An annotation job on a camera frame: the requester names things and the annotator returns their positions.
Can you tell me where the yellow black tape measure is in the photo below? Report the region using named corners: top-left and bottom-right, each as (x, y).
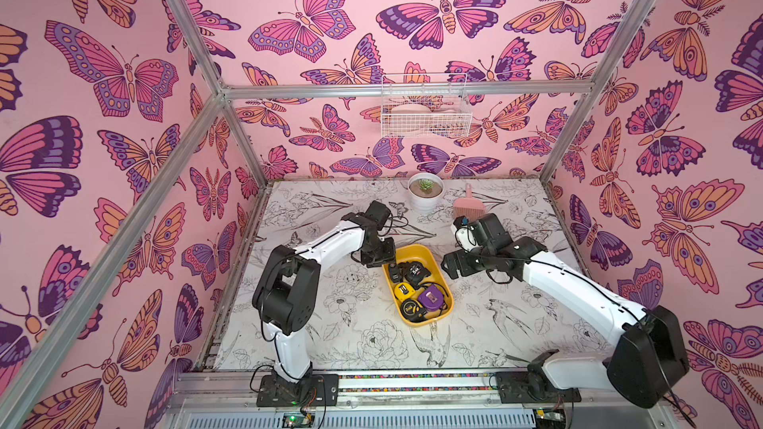
top-left (399, 299), bottom-right (427, 323)

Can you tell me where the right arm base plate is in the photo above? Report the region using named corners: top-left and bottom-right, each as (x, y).
top-left (495, 371), bottom-right (582, 404)

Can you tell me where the aluminium front rail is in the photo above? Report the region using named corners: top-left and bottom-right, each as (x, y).
top-left (160, 369), bottom-right (681, 428)

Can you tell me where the purple tape measure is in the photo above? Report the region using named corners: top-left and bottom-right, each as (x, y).
top-left (416, 284), bottom-right (449, 313)

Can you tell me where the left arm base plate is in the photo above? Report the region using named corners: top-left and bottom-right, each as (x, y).
top-left (256, 373), bottom-right (339, 407)

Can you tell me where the yellow plastic storage box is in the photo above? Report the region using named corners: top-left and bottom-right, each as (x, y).
top-left (383, 244), bottom-right (455, 328)

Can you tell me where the pink hand brush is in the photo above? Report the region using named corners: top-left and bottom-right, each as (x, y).
top-left (452, 184), bottom-right (487, 222)

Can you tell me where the white plant pot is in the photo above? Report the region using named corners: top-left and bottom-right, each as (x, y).
top-left (407, 172), bottom-right (444, 214)

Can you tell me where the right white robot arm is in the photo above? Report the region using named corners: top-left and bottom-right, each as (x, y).
top-left (441, 214), bottom-right (689, 409)

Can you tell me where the white wire wall basket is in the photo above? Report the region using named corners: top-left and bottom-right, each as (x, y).
top-left (379, 73), bottom-right (473, 139)

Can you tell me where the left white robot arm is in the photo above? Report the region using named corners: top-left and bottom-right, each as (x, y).
top-left (252, 201), bottom-right (395, 383)

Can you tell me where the small yellow tape measure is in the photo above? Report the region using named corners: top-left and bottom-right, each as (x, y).
top-left (393, 282), bottom-right (416, 302)

